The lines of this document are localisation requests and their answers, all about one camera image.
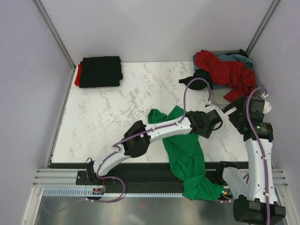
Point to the black crumpled t shirt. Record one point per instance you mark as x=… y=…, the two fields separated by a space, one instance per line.
x=198 y=84

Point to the left aluminium frame post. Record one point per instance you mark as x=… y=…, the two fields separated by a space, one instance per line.
x=53 y=31

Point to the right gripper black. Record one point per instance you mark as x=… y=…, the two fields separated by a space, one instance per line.
x=232 y=116

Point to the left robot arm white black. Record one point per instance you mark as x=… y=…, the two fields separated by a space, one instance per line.
x=137 y=139

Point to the grey slotted cable duct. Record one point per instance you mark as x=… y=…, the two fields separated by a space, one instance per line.
x=92 y=192

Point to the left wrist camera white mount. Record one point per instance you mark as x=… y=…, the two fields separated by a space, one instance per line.
x=210 y=107

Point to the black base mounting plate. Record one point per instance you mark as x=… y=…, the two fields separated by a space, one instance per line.
x=213 y=173

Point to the blue grey t shirt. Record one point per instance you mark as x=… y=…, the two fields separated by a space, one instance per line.
x=229 y=57

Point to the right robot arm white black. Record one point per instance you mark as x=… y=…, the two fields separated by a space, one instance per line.
x=255 y=200

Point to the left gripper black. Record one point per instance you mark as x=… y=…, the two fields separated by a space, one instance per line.
x=206 y=134

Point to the folded red t shirt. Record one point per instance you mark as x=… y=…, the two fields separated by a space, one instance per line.
x=78 y=74

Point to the right aluminium frame post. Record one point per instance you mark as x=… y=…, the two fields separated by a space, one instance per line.
x=263 y=24

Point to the green t shirt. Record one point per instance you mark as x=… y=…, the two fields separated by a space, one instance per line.
x=187 y=163

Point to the aluminium frame post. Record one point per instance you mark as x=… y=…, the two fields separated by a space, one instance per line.
x=53 y=31
x=263 y=24

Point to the folded black t shirt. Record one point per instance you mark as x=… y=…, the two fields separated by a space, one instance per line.
x=101 y=72

